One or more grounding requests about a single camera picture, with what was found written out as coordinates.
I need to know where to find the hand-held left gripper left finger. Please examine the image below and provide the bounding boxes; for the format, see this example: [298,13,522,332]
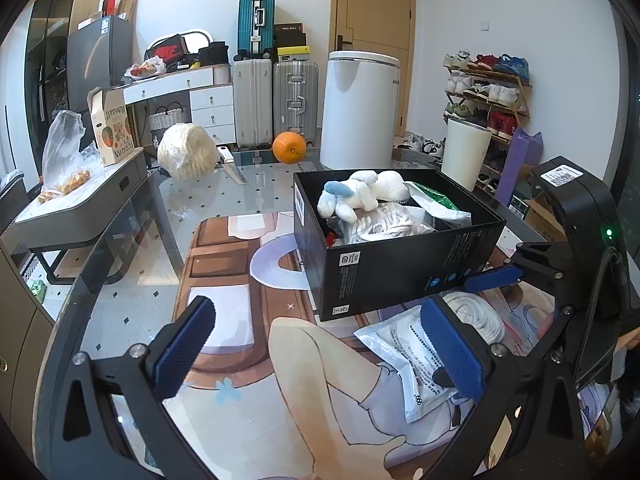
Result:
[50,295,217,480]

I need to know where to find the white round appliance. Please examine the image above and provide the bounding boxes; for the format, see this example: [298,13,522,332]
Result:
[320,51,401,171]

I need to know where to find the white handled knife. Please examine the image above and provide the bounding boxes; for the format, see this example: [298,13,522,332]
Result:
[216,144,249,186]

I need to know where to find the clear plastic bag with food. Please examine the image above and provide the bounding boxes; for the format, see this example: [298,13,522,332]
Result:
[37,110,106,206]

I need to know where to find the orange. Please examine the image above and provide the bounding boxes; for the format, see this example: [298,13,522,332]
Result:
[272,131,307,165]

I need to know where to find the brown cardboard box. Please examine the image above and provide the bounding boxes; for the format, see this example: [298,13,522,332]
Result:
[522,195,571,243]

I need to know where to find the dark grey refrigerator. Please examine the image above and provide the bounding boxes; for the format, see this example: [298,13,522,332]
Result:
[66,15,133,111]

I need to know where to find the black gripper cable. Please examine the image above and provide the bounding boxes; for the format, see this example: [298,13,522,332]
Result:
[572,247,623,391]

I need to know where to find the green and white packet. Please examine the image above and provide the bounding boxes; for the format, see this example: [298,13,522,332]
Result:
[402,180,473,233]

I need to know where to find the white and blue plush toy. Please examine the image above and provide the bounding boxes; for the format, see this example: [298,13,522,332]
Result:
[317,170,408,223]

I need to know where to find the white trash can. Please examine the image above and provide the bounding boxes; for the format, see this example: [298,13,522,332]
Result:
[441,117,493,192]

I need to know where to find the red and black shoe box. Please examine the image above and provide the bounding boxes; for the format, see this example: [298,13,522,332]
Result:
[145,34,190,61]

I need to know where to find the silver foil packet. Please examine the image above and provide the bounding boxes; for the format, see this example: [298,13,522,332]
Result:
[355,305,463,423]

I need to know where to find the printed cartoon table mat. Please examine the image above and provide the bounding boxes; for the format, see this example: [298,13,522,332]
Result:
[165,210,621,480]

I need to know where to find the white desk with drawers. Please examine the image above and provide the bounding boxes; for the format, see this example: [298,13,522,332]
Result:
[122,63,236,146]

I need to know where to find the teal suitcase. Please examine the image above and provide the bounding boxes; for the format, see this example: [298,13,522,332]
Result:
[237,0,276,61]

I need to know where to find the silver hard suitcase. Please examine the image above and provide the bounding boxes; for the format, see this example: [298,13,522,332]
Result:
[272,60,319,142]

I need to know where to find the wooden shoe rack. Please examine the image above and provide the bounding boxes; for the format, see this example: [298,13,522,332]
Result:
[442,50,533,146]

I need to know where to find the white plastic wrapped bundle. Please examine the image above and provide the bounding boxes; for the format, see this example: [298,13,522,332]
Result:
[157,123,219,181]

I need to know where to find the wooden door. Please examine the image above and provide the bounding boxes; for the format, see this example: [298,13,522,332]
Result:
[331,0,417,136]

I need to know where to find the clear plastic patterned packet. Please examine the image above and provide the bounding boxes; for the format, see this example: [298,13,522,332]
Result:
[340,205,436,246]

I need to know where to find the black flat box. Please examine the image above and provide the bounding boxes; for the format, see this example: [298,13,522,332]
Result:
[274,23,307,48]

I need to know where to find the white shoes on floor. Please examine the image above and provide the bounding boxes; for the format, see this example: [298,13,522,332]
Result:
[400,132,446,158]

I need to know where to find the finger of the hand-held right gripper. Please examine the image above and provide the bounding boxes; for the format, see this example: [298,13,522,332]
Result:
[462,266,523,293]
[525,307,576,358]

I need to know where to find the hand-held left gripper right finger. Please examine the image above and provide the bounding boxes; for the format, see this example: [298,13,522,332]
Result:
[420,294,591,480]

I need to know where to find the plastic bag of snacks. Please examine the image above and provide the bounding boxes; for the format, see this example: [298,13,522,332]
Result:
[125,57,167,81]

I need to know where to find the grey side table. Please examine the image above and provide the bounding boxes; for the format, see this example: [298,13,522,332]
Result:
[0,147,150,286]

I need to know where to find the dark glass wardrobe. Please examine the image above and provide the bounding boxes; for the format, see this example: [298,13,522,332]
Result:
[24,0,106,171]

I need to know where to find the black cardboard box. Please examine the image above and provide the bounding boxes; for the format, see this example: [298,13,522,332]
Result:
[292,167,507,322]

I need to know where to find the purple paper bag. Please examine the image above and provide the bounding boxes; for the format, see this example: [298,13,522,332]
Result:
[495,127,543,208]

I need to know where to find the printed fruit cardboard box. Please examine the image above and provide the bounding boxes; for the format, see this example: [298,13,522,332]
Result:
[87,86,133,167]

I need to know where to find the white hard suitcase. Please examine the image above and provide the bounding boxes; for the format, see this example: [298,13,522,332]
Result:
[231,57,273,148]

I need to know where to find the black bag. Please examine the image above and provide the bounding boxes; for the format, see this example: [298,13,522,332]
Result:
[197,41,231,65]

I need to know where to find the woven basket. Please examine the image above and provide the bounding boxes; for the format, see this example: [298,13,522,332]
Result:
[148,105,190,133]

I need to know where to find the zip bag of white rope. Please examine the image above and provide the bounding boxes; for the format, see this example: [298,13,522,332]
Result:
[442,290,526,348]

